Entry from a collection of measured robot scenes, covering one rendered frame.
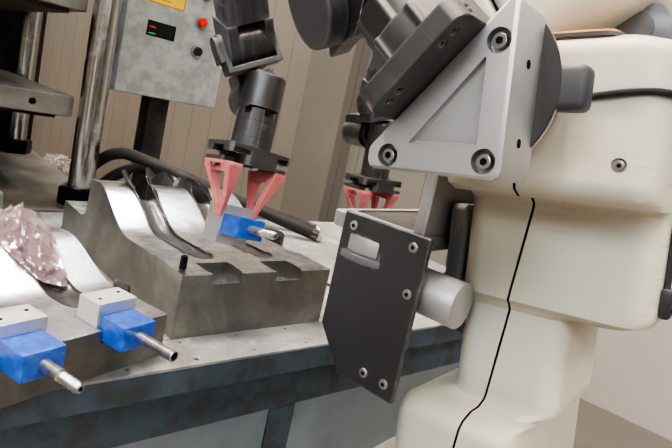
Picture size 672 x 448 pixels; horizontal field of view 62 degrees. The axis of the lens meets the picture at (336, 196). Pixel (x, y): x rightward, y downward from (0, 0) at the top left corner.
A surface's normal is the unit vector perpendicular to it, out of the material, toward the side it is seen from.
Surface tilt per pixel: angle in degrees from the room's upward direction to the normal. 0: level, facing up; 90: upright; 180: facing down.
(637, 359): 90
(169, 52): 90
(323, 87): 90
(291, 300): 90
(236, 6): 108
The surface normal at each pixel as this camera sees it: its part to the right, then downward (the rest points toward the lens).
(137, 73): 0.65, 0.25
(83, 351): 0.83, 0.25
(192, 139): -0.64, -0.02
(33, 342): 0.21, -0.97
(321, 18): -0.87, 0.33
